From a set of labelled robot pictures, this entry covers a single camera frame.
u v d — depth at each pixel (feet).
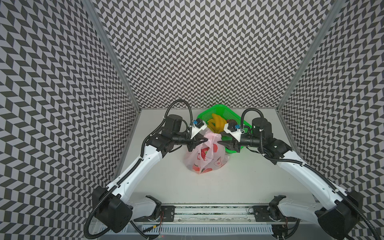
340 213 1.21
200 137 2.22
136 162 1.48
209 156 2.29
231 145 2.00
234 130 1.86
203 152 2.47
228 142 2.02
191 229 2.28
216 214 2.46
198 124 1.94
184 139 2.01
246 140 2.00
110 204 1.21
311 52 2.71
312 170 1.48
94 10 2.37
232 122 3.37
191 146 2.05
